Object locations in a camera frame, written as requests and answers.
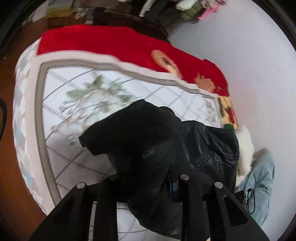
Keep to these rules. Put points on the white floral mat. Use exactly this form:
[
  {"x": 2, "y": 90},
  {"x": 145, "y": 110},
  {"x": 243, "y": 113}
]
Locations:
[{"x": 92, "y": 92}]

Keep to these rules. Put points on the black leather jacket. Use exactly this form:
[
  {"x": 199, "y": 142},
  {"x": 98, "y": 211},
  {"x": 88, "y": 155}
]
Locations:
[{"x": 150, "y": 139}]

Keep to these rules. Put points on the red floral blanket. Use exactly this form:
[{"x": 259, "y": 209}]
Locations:
[{"x": 115, "y": 44}]

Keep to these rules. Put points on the green garment with striped trim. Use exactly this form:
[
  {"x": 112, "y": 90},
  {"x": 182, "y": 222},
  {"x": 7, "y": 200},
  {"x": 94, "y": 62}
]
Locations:
[{"x": 229, "y": 127}]

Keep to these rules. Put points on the diamond patterned bed sheet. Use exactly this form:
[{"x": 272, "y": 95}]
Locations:
[{"x": 23, "y": 115}]

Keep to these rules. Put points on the pink hanger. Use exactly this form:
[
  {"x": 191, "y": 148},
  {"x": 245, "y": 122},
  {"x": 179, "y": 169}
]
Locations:
[{"x": 208, "y": 10}]

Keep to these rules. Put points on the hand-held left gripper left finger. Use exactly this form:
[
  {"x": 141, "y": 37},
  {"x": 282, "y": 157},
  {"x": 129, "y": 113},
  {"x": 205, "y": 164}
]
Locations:
[{"x": 104, "y": 208}]

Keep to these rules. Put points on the rack of hanging clothes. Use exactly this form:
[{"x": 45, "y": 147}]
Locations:
[{"x": 161, "y": 9}]

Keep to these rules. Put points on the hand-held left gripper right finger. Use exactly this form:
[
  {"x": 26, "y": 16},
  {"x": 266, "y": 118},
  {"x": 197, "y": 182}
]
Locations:
[{"x": 185, "y": 208}]

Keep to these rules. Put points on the olive padded jacket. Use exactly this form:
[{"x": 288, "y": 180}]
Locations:
[{"x": 189, "y": 12}]

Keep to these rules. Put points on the white fluffy folded garment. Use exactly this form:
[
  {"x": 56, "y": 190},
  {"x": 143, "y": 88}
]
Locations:
[{"x": 245, "y": 148}]

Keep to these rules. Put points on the light blue denim garment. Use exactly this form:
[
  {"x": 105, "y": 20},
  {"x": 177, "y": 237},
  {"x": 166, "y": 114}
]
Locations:
[{"x": 261, "y": 180}]

